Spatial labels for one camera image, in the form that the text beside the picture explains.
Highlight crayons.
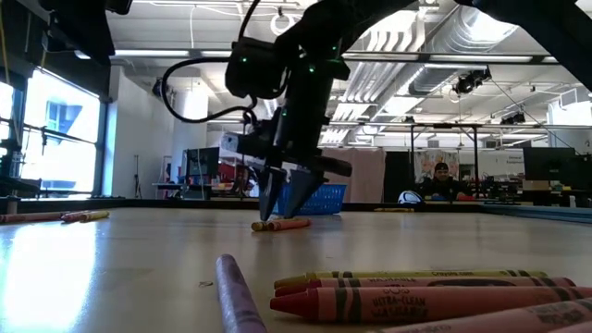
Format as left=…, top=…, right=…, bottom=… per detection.
left=0, top=211, right=67, bottom=225

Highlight grey ribbed air duct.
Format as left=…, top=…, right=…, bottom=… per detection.
left=406, top=8, right=519, bottom=96

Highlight long ceiling light strip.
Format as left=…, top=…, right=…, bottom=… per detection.
left=73, top=45, right=592, bottom=65

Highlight thin black tripod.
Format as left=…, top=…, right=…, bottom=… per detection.
left=132, top=154, right=142, bottom=199

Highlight floral poster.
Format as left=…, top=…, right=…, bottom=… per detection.
left=413, top=151, right=459, bottom=181

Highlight black spotlight cluster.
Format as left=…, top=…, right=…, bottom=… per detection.
left=452, top=67, right=492, bottom=96

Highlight white and black ball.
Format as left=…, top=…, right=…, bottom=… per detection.
left=397, top=190, right=425, bottom=205

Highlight black equipment stand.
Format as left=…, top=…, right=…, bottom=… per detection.
left=0, top=117, right=23, bottom=215

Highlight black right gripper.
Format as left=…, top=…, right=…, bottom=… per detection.
left=221, top=59, right=352, bottom=222

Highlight blue mat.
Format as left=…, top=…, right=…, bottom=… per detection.
left=480, top=203, right=592, bottom=225

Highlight person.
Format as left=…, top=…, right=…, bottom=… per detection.
left=421, top=161, right=466, bottom=201

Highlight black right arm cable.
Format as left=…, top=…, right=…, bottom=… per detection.
left=160, top=0, right=260, bottom=125

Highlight orange-red crayon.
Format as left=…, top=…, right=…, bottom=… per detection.
left=275, top=277, right=577, bottom=298

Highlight purple crayon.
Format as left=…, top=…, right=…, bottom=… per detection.
left=216, top=253, right=270, bottom=333

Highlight black background table frame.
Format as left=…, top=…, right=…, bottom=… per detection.
left=409, top=122, right=481, bottom=201

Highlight orange crayon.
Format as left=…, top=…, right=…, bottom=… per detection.
left=265, top=217, right=313, bottom=232
left=60, top=210, right=93, bottom=224

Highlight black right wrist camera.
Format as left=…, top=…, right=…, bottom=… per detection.
left=224, top=35, right=289, bottom=101

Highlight beige curtain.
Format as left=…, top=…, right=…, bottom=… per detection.
left=323, top=146, right=388, bottom=204

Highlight blue plastic basket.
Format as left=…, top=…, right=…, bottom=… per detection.
left=270, top=182, right=348, bottom=216

